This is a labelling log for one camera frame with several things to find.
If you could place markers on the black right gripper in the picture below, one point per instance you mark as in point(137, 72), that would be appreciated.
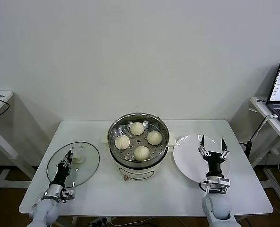
point(214, 165)

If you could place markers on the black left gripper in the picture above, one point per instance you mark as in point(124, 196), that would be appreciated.
point(60, 175)

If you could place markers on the round glass pot lid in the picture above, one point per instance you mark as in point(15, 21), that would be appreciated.
point(87, 156)

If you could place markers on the white steamed baozi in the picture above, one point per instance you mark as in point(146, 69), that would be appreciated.
point(154, 137)
point(122, 142)
point(137, 128)
point(141, 153)

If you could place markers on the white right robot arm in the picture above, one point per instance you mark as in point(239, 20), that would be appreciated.
point(215, 208)

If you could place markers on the perforated steel steamer basket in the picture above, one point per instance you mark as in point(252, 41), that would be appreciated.
point(139, 140)

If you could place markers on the round white plate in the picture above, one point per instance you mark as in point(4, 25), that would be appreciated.
point(187, 160)

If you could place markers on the white laptop side table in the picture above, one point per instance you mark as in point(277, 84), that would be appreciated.
point(260, 106)

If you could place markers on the white printed label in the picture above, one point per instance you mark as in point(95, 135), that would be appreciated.
point(261, 100)

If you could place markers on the cream electric cooking pot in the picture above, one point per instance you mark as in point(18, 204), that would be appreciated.
point(135, 173)

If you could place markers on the white power strip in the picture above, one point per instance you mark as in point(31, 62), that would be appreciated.
point(102, 220)

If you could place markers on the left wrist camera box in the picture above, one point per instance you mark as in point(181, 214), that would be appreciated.
point(68, 194)

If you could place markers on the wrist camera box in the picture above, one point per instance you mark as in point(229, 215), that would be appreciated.
point(223, 185)
point(68, 194)

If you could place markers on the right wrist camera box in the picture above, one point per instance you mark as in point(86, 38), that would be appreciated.
point(223, 185)

